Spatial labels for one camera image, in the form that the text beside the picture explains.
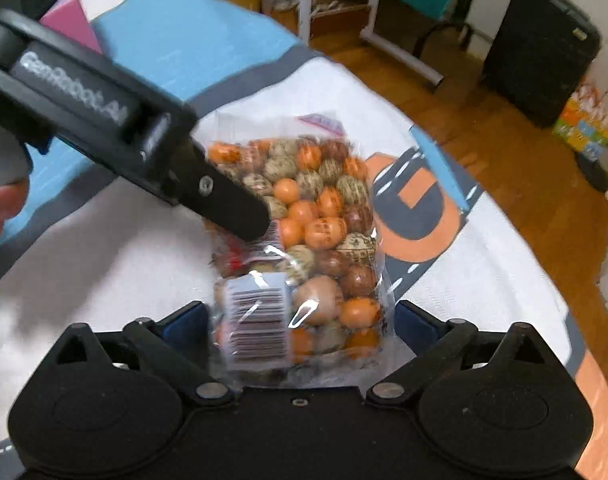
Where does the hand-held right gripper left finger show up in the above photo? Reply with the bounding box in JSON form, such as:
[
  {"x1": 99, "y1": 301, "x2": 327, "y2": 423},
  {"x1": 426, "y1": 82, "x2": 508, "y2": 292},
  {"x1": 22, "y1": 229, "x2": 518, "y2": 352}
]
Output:
[{"x1": 55, "y1": 300, "x2": 235, "y2": 407}]

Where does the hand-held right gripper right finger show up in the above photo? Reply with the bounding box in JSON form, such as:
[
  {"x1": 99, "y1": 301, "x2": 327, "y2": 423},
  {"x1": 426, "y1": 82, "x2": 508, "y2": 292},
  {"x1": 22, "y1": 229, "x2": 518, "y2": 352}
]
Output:
[{"x1": 365, "y1": 299, "x2": 551, "y2": 407}]

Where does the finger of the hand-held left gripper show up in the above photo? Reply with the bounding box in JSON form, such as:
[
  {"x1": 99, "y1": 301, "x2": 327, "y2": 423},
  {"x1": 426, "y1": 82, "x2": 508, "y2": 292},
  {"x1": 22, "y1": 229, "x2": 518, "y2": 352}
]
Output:
[{"x1": 175, "y1": 139, "x2": 273, "y2": 243}]

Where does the pink cardboard box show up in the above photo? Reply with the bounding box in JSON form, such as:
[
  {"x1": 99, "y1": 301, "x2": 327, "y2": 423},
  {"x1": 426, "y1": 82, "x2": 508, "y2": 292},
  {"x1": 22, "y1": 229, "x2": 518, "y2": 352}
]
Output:
[{"x1": 38, "y1": 0, "x2": 103, "y2": 57}]

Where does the black cracker packet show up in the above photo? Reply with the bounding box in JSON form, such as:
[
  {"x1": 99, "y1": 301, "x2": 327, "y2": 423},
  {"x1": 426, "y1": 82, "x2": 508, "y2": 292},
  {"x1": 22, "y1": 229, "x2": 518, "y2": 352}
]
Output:
[{"x1": 204, "y1": 112, "x2": 401, "y2": 392}]

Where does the person's left hand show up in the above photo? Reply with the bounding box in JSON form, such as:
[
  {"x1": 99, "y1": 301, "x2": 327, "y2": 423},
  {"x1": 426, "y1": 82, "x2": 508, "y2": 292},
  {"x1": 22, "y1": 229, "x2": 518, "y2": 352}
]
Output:
[{"x1": 0, "y1": 181, "x2": 30, "y2": 243}]

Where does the white side table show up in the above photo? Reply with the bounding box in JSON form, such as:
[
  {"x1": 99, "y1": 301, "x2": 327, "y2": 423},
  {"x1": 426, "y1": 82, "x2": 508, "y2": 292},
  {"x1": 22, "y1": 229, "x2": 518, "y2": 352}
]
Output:
[{"x1": 298, "y1": 0, "x2": 445, "y2": 89}]

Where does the colourful printed carton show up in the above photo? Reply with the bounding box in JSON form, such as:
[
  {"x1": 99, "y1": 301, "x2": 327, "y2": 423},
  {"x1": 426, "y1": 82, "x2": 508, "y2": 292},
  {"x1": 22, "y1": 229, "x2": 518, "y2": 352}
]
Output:
[{"x1": 553, "y1": 85, "x2": 608, "y2": 162}]

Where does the black suitcase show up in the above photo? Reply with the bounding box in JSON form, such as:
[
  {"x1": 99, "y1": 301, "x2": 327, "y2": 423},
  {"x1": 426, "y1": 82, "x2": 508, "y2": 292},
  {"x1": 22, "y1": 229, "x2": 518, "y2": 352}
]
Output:
[{"x1": 483, "y1": 0, "x2": 603, "y2": 129}]

